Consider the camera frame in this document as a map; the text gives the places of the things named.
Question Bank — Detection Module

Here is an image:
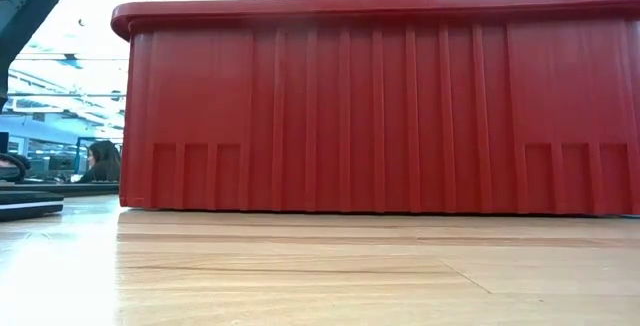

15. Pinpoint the red ribbed plastic bin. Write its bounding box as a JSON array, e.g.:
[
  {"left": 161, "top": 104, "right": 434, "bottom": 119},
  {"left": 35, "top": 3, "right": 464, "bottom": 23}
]
[{"left": 110, "top": 0, "right": 640, "bottom": 216}]

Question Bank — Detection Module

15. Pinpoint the person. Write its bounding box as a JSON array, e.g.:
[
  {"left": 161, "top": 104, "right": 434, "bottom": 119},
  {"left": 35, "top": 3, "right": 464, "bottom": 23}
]
[{"left": 78, "top": 139, "right": 122, "bottom": 184}]

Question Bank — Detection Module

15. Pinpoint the black cable loop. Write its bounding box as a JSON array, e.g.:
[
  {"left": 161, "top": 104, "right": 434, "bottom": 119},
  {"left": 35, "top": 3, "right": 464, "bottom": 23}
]
[{"left": 0, "top": 152, "right": 32, "bottom": 183}]

